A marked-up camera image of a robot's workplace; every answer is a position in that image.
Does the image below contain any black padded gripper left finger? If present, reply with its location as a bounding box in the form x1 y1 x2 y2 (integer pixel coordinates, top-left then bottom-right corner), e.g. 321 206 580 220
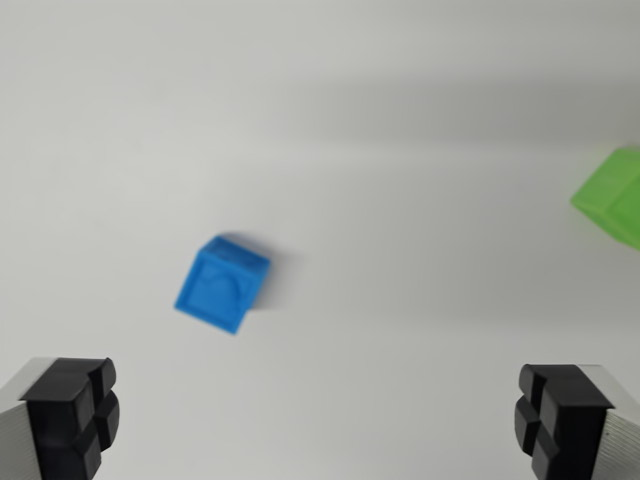
0 356 122 480

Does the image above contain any black padded gripper right finger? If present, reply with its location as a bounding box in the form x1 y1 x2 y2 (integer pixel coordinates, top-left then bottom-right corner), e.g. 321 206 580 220
513 363 640 480

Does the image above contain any blue embossed cube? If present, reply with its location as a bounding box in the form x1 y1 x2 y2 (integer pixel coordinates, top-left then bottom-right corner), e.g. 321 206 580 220
173 233 273 338

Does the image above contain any green embossed cube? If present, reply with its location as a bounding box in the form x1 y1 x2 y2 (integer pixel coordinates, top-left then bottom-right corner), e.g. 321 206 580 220
569 145 640 252

